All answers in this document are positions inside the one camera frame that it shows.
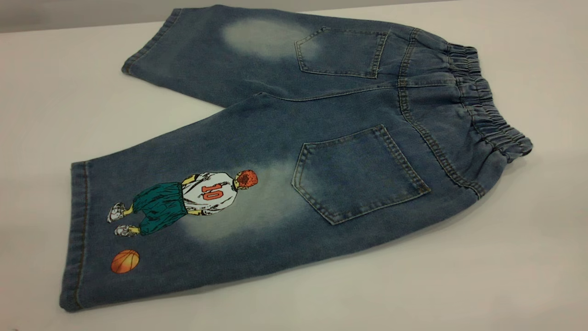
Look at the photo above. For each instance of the blue denim shorts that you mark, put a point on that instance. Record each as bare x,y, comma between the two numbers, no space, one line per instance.
285,138

